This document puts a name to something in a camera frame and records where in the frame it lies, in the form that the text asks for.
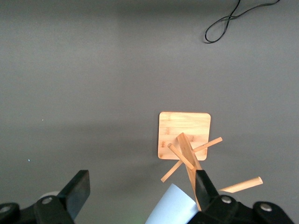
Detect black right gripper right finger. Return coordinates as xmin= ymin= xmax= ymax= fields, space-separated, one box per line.
xmin=191 ymin=169 xmax=256 ymax=224

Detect wooden mug tree stand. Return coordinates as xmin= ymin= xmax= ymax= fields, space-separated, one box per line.
xmin=157 ymin=111 xmax=263 ymax=212

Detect light blue cup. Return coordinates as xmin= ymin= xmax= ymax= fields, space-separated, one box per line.
xmin=144 ymin=183 xmax=199 ymax=224

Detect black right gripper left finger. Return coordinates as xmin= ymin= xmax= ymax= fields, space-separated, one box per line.
xmin=34 ymin=169 xmax=91 ymax=224

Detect thin black loose cable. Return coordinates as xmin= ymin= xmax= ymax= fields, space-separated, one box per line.
xmin=203 ymin=0 xmax=281 ymax=44

